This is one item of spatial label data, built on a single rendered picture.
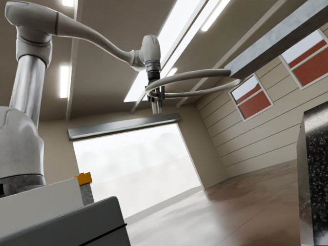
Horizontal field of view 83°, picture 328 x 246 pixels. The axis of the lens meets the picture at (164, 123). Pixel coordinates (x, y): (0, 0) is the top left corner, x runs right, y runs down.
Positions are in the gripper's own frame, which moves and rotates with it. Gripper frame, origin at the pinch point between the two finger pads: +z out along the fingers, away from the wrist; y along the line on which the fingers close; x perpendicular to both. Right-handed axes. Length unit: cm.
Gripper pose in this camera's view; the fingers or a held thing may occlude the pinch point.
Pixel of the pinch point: (156, 108)
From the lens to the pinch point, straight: 107.1
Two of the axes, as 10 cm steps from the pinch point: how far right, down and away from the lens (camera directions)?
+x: 5.3, -0.4, 8.5
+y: 8.5, -0.8, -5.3
